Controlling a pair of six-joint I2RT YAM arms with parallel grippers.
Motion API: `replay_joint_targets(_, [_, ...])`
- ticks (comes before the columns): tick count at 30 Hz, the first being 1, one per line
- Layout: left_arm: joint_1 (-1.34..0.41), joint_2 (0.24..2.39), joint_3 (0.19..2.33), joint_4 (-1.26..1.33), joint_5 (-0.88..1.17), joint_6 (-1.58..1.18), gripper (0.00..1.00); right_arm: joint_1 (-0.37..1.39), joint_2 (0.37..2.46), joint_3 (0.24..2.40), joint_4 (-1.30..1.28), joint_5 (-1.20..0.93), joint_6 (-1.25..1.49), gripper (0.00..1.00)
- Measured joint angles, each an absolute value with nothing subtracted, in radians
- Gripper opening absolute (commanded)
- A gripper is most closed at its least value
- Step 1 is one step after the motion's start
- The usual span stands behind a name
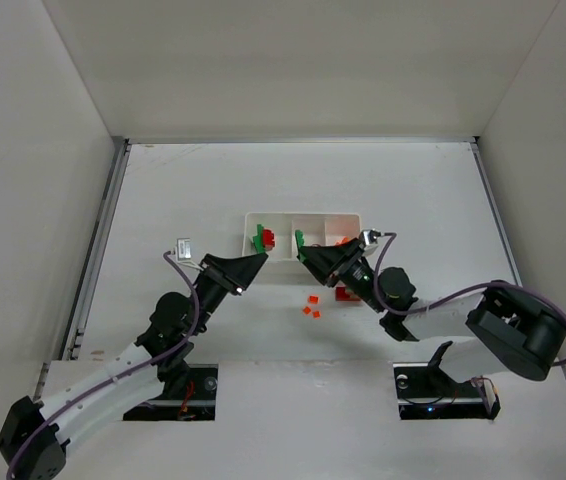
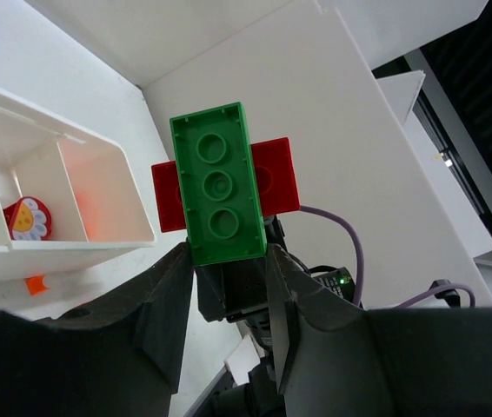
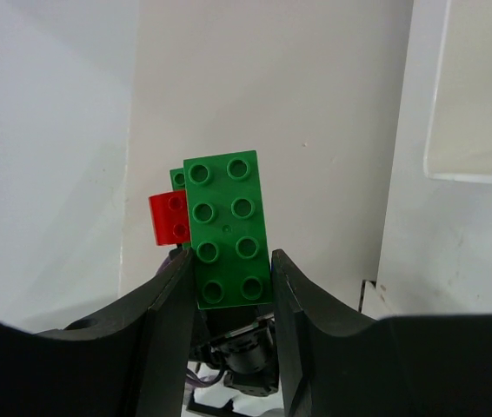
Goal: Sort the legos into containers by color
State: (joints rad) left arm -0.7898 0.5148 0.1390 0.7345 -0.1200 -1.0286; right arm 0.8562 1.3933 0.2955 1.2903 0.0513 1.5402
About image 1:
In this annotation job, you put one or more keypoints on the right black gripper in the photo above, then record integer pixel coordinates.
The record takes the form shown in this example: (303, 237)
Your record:
(343, 261)

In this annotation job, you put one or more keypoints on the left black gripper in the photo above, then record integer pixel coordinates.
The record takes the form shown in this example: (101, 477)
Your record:
(221, 276)

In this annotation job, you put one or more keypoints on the small green duplo brick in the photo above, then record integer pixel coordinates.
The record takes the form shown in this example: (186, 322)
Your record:
(301, 245)

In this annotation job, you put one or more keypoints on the red curved duplo brick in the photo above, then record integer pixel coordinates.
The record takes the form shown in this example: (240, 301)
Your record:
(268, 239)

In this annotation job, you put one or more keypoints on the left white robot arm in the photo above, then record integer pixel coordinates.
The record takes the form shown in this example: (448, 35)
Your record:
(37, 436)

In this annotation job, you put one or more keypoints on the white three-compartment plastic bin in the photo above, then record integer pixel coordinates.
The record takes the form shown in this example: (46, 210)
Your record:
(318, 229)

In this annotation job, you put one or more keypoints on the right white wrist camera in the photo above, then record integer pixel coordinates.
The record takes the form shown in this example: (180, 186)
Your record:
(369, 239)

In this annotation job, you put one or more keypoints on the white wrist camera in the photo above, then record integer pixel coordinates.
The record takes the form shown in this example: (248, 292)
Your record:
(369, 239)
(183, 249)

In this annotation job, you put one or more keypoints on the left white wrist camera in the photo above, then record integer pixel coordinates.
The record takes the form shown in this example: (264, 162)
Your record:
(183, 249)

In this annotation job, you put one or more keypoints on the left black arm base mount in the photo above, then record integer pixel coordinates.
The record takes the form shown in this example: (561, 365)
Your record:
(190, 398)

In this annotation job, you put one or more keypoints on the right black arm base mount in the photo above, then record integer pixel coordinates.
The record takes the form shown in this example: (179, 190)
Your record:
(425, 392)

